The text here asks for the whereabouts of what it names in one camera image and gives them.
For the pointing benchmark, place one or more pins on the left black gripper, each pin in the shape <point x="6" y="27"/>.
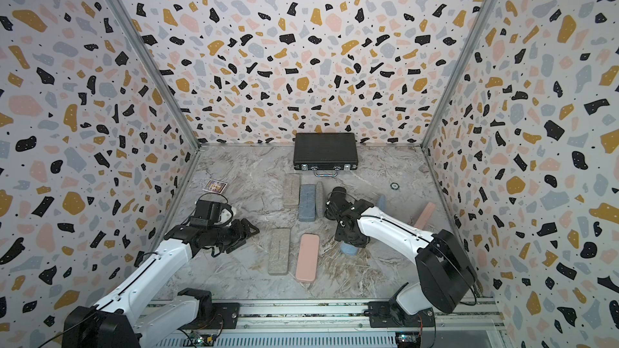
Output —
<point x="239" y="237"/>

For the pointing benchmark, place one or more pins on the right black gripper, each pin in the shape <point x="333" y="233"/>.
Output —
<point x="356" y="242"/>

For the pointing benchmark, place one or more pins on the grey case mint lining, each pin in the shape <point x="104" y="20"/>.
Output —
<point x="307" y="203"/>

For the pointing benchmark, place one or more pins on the pink glasses case grey lining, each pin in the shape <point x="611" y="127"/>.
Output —
<point x="308" y="257"/>

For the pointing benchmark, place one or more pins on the black case beige lining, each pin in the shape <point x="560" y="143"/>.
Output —
<point x="339" y="192"/>

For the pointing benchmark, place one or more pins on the mint green glasses case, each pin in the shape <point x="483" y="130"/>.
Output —
<point x="279" y="252"/>

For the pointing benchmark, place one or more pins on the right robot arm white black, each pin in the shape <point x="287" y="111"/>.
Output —
<point x="445" y="273"/>

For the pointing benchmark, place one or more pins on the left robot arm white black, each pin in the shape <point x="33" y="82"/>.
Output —
<point x="117" y="319"/>

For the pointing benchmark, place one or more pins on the playing card box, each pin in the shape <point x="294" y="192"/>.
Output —
<point x="215" y="187"/>

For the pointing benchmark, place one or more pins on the black ribbed briefcase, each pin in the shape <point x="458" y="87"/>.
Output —
<point x="325" y="152"/>

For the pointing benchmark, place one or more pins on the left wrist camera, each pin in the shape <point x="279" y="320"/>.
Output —
<point x="209" y="214"/>

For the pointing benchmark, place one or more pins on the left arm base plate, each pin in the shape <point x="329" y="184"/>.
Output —
<point x="216" y="316"/>

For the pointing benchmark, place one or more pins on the aluminium front rail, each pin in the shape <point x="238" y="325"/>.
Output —
<point x="341" y="323"/>

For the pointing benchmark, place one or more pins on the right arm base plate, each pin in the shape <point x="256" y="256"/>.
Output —
<point x="385" y="314"/>

